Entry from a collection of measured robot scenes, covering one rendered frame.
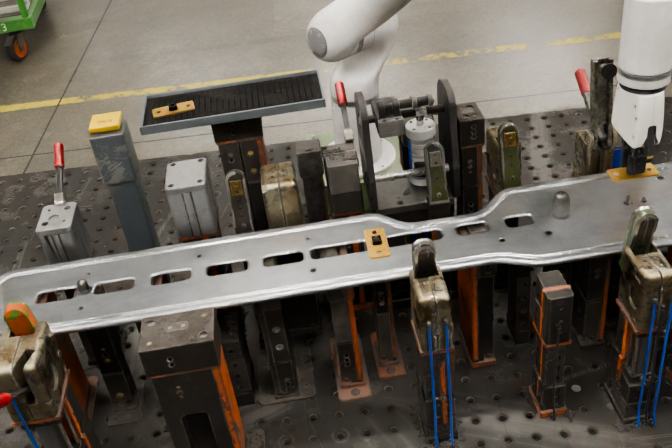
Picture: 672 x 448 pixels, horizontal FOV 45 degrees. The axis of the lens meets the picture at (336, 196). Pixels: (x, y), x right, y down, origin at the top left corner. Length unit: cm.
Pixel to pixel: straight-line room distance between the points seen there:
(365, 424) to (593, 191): 61
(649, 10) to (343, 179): 62
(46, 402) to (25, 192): 120
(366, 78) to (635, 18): 77
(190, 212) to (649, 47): 85
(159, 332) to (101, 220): 94
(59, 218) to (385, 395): 71
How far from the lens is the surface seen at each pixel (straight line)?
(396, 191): 164
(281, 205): 152
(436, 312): 129
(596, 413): 158
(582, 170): 167
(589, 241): 146
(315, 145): 157
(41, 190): 245
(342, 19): 179
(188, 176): 153
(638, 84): 139
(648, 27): 135
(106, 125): 167
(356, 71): 193
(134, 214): 177
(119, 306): 145
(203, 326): 131
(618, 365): 153
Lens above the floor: 190
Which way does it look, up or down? 35 degrees down
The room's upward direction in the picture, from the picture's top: 8 degrees counter-clockwise
